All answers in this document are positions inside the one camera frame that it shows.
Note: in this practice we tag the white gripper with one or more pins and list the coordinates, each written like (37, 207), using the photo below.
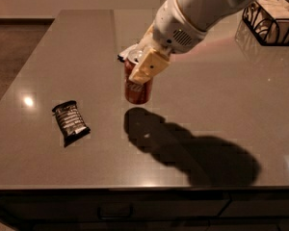
(173, 33)

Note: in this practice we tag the red coke can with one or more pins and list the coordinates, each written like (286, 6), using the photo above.
(135, 93)

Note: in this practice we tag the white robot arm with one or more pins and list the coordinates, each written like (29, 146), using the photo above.
(204, 14)

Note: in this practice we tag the black rxbar chocolate wrapper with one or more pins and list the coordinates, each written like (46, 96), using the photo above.
(70, 122)

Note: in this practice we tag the blue white snack wrapper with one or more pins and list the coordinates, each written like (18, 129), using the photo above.
(131, 53)

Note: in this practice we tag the black wire basket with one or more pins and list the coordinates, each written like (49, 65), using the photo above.
(268, 20)

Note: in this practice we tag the dark drawer handle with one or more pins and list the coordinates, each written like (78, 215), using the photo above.
(112, 211)

